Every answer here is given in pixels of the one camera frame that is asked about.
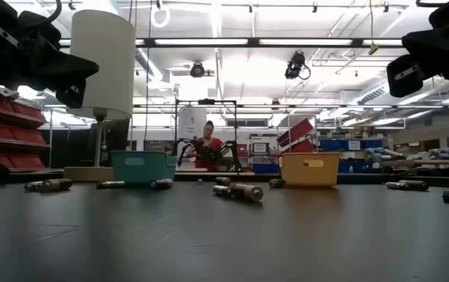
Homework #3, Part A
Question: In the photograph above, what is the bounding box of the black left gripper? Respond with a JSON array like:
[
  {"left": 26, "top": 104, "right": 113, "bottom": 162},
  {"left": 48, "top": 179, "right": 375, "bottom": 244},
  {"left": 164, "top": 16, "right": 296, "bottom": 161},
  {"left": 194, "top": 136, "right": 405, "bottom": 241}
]
[{"left": 0, "top": 0, "right": 100, "bottom": 109}]

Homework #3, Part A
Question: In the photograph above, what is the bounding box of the white lamp with wooden base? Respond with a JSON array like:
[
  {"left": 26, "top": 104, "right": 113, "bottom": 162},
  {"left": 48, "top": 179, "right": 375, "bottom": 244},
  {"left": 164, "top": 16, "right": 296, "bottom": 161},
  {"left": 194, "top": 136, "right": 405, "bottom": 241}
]
[{"left": 63, "top": 9, "right": 137, "bottom": 183}]

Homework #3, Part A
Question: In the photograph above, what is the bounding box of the yellow hanging plug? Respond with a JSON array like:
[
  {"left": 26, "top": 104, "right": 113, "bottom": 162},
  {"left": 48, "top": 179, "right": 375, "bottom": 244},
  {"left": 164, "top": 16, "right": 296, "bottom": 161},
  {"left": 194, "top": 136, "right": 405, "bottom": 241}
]
[{"left": 367, "top": 0, "right": 381, "bottom": 56}]

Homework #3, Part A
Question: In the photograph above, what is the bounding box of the dark cabinet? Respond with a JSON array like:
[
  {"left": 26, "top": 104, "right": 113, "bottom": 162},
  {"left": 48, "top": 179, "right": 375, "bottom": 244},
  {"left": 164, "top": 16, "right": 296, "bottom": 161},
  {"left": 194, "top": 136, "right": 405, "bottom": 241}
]
[{"left": 88, "top": 119, "right": 131, "bottom": 168}]

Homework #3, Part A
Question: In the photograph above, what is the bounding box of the red storage bin rack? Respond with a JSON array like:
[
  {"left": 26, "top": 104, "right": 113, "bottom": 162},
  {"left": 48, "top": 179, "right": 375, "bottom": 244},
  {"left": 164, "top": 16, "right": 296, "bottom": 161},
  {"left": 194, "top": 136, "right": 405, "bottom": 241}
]
[{"left": 0, "top": 85, "right": 52, "bottom": 176}]

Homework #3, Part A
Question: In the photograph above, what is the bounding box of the wooden workbench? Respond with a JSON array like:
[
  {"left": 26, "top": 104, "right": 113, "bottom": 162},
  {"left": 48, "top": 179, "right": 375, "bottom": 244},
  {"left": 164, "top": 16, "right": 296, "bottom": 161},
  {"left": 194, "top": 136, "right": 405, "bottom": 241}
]
[{"left": 380, "top": 157, "right": 449, "bottom": 168}]

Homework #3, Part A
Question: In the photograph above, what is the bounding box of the row of blue bins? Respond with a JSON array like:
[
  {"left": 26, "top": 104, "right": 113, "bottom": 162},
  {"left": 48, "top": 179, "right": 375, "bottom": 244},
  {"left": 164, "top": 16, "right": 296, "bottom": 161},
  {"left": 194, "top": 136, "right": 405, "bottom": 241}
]
[{"left": 317, "top": 139, "right": 385, "bottom": 152}]

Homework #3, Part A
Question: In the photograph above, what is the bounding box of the teal plastic bin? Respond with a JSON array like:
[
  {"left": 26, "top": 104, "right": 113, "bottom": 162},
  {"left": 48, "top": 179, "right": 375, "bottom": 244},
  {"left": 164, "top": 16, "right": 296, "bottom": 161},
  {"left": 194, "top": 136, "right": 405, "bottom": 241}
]
[{"left": 110, "top": 150, "right": 178, "bottom": 186}]

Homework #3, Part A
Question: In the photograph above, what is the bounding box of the blue storage bin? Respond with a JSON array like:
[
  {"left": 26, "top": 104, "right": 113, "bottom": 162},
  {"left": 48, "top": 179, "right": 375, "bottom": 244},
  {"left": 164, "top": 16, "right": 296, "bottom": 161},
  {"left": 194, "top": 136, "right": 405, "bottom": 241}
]
[
  {"left": 337, "top": 160, "right": 384, "bottom": 175},
  {"left": 252, "top": 162, "right": 281, "bottom": 175}
]

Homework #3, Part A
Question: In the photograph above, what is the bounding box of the white background panel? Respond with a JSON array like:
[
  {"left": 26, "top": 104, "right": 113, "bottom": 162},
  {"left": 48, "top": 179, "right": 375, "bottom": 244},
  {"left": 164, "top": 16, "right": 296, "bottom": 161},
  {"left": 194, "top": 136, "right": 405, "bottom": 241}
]
[{"left": 177, "top": 107, "right": 208, "bottom": 141}]

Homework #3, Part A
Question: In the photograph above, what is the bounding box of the tilted red bin rack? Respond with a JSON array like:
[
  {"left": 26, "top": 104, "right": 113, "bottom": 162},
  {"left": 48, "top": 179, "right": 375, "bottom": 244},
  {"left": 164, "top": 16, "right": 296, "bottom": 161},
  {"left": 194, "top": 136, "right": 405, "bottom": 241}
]
[{"left": 277, "top": 117, "right": 316, "bottom": 154}]

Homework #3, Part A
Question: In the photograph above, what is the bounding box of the person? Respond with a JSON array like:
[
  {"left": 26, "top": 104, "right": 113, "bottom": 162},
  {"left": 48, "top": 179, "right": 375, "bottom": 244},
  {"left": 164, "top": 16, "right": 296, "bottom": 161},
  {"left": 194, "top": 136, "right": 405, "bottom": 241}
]
[{"left": 186, "top": 120, "right": 225, "bottom": 172}]

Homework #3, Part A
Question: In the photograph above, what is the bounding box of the yellow plastic bin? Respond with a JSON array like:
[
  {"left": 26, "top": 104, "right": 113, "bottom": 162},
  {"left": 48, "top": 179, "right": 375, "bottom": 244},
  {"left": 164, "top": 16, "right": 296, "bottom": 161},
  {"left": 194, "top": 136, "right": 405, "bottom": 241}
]
[{"left": 279, "top": 151, "right": 342, "bottom": 188}]

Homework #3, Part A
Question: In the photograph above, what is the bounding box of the black overhead beam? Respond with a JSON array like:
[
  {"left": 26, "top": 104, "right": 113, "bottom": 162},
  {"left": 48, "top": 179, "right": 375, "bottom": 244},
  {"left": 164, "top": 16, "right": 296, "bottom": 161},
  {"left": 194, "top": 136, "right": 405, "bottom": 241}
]
[{"left": 58, "top": 37, "right": 405, "bottom": 49}]

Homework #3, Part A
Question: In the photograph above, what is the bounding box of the black right camera cable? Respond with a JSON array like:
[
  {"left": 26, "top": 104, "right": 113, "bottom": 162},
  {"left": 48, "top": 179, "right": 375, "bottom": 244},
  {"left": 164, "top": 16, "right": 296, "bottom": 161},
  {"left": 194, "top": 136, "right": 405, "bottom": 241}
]
[{"left": 415, "top": 0, "right": 449, "bottom": 9}]

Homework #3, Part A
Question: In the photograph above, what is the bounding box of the black camera cable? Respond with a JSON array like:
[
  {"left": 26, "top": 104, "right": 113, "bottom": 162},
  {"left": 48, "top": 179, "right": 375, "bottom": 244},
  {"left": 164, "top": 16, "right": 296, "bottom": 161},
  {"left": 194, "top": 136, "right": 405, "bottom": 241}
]
[
  {"left": 415, "top": 0, "right": 449, "bottom": 9},
  {"left": 45, "top": 0, "right": 64, "bottom": 25}
]

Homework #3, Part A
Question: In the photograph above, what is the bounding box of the black left camera cable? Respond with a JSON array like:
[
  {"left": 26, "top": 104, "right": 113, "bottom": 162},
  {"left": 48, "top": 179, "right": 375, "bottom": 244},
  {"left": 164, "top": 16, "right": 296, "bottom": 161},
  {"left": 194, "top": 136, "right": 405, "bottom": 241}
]
[{"left": 45, "top": 0, "right": 64, "bottom": 25}]

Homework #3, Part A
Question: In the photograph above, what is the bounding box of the white hanging ring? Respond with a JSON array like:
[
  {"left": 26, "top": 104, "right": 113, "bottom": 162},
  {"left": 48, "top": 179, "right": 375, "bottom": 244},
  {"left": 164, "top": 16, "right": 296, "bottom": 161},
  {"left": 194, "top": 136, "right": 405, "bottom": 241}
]
[{"left": 150, "top": 2, "right": 172, "bottom": 29}]

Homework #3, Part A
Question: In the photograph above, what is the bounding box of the black ceiling camera with cable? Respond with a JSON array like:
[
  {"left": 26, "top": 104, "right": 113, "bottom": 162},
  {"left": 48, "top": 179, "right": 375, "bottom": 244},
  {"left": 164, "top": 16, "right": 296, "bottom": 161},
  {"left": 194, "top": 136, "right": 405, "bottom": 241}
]
[{"left": 284, "top": 50, "right": 312, "bottom": 81}]

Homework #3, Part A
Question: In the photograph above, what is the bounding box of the round black ceiling camera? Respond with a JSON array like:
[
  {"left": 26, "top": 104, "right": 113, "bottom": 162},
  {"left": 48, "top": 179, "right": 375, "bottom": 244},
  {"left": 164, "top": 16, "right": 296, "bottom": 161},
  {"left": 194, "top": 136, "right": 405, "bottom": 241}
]
[{"left": 189, "top": 61, "right": 206, "bottom": 79}]

